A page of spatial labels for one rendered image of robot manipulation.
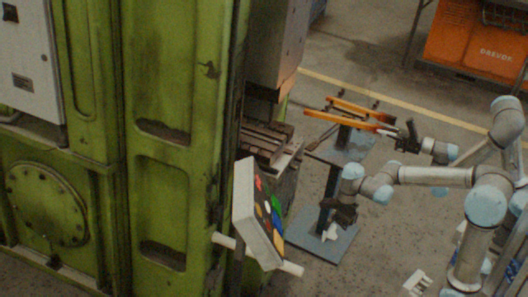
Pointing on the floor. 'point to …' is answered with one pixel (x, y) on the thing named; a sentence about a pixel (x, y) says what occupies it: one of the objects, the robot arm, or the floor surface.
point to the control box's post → (238, 267)
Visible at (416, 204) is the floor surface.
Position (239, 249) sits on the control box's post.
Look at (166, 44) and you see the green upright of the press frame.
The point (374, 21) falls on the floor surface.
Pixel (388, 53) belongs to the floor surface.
